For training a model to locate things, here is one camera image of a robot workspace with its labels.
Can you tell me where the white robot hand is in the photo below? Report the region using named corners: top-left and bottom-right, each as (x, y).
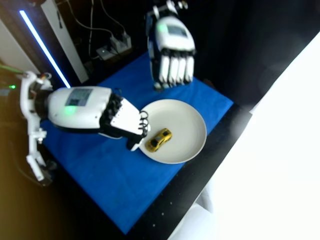
top-left (146, 14), bottom-right (196, 92)
top-left (46, 85), bottom-right (152, 153)

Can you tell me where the yellow toy car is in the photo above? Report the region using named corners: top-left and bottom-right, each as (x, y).
top-left (145, 128), bottom-right (173, 153)

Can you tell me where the grey power strip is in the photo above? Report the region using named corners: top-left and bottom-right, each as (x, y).
top-left (109, 33), bottom-right (133, 54)

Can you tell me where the small grey power box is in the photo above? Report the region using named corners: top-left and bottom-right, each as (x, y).
top-left (96, 45), bottom-right (118, 61)

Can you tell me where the blue table cloth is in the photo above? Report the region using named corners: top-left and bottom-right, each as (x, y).
top-left (41, 51), bottom-right (235, 236)

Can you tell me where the white upright panel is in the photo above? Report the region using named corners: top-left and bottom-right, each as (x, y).
top-left (41, 0), bottom-right (90, 84)

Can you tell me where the glowing white light strip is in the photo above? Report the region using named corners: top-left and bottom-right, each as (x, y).
top-left (19, 9), bottom-right (73, 90)

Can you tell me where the white round plate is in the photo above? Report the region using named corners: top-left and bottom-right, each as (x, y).
top-left (138, 99), bottom-right (208, 165)

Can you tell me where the white fabric sheet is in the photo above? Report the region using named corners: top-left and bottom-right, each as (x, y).
top-left (167, 32), bottom-right (320, 240)

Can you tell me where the thin white cable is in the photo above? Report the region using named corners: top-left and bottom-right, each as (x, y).
top-left (67, 0), bottom-right (118, 41)

